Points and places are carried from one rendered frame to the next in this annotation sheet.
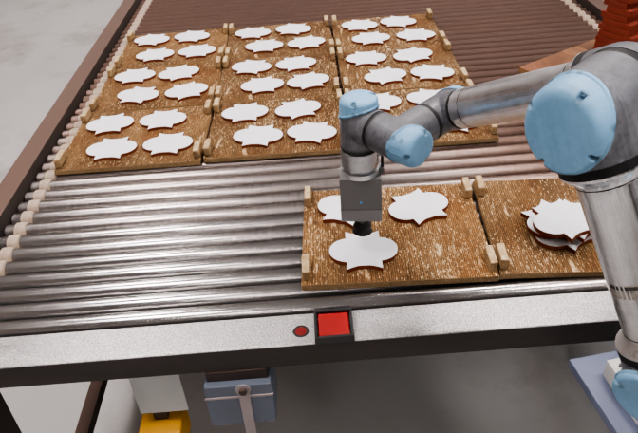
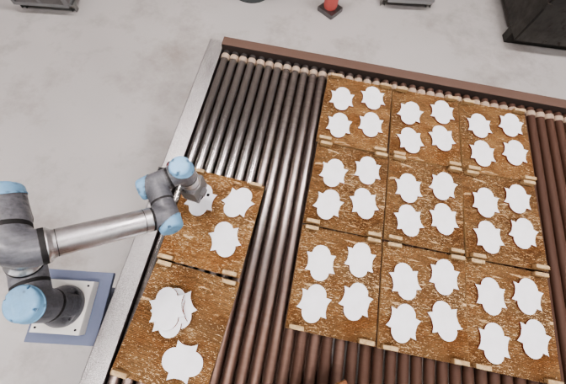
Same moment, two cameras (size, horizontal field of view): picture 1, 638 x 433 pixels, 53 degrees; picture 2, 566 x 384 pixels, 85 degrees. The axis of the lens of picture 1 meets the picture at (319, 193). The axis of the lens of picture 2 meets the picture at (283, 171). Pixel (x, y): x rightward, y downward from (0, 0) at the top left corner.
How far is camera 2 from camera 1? 1.58 m
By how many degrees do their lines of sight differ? 60
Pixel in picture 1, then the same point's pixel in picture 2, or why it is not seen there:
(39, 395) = not seen: hidden behind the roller
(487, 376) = not seen: hidden behind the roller
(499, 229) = (189, 275)
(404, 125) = (145, 181)
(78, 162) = (333, 84)
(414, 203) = (226, 237)
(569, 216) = (166, 311)
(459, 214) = (211, 260)
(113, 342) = (194, 100)
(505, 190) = (222, 297)
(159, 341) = (188, 115)
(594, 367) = (104, 281)
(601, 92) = not seen: outside the picture
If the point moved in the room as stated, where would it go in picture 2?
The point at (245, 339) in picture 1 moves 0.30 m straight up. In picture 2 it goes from (175, 144) to (154, 108)
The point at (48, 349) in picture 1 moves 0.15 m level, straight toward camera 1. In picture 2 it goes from (200, 81) to (173, 88)
